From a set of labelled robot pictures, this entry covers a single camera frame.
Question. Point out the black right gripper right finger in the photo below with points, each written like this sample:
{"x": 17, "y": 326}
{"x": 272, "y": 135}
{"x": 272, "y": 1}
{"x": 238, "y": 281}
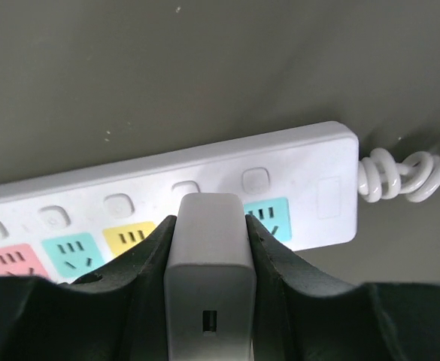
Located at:
{"x": 302, "y": 313}

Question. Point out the white USB charger plug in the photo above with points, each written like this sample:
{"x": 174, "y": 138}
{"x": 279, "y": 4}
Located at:
{"x": 210, "y": 281}

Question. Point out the white power strip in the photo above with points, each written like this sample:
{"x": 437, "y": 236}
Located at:
{"x": 300, "y": 183}

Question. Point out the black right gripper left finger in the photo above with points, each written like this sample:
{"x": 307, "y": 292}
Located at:
{"x": 116, "y": 312}

